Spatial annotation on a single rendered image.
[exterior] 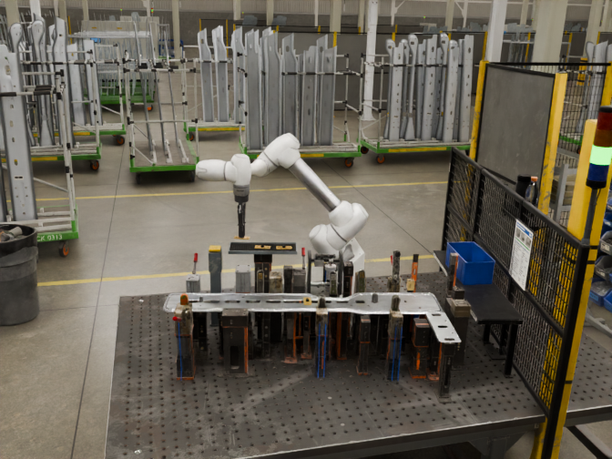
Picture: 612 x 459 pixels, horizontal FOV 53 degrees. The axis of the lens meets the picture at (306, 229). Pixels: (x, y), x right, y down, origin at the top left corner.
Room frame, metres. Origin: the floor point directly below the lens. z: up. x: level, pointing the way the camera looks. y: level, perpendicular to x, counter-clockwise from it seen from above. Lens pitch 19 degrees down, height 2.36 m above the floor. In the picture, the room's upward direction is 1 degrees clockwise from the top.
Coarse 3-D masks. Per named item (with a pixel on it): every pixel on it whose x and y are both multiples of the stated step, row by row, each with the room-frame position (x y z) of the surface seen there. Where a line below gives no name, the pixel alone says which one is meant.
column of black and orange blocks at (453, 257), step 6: (450, 258) 3.01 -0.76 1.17; (456, 258) 2.99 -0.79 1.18; (450, 264) 3.01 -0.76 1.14; (456, 264) 2.99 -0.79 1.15; (450, 270) 2.99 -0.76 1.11; (456, 270) 2.99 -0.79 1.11; (450, 276) 2.99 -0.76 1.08; (450, 282) 2.99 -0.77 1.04; (450, 288) 2.99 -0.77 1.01; (450, 294) 2.99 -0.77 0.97; (444, 312) 3.02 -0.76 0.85
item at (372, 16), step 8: (376, 0) 14.89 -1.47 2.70; (376, 8) 14.90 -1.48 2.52; (368, 16) 15.01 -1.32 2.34; (376, 16) 14.91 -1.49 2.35; (368, 24) 14.98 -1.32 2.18; (368, 32) 14.95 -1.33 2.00; (368, 40) 14.93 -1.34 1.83; (368, 48) 14.90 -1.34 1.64; (368, 56) 14.88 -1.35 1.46; (368, 72) 14.88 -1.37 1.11; (368, 80) 14.88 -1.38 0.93; (368, 88) 14.88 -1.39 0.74; (368, 96) 14.89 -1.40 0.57; (368, 104) 14.89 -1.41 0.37; (368, 112) 14.89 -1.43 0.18
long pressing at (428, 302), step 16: (176, 304) 2.74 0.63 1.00; (192, 304) 2.75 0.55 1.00; (208, 304) 2.75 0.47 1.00; (224, 304) 2.75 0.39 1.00; (240, 304) 2.76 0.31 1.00; (256, 304) 2.76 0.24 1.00; (272, 304) 2.77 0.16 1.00; (288, 304) 2.77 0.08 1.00; (336, 304) 2.78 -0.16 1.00; (352, 304) 2.79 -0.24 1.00; (368, 304) 2.79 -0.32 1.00; (384, 304) 2.80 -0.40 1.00; (400, 304) 2.80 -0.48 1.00; (416, 304) 2.81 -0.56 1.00; (432, 304) 2.81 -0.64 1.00
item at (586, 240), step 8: (608, 112) 2.20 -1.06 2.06; (592, 184) 2.20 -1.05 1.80; (600, 184) 2.19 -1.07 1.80; (592, 192) 2.22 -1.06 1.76; (592, 200) 2.22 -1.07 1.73; (592, 208) 2.22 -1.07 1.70; (592, 216) 2.22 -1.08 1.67; (592, 224) 2.23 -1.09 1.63; (584, 232) 2.23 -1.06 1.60; (584, 240) 2.22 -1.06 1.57
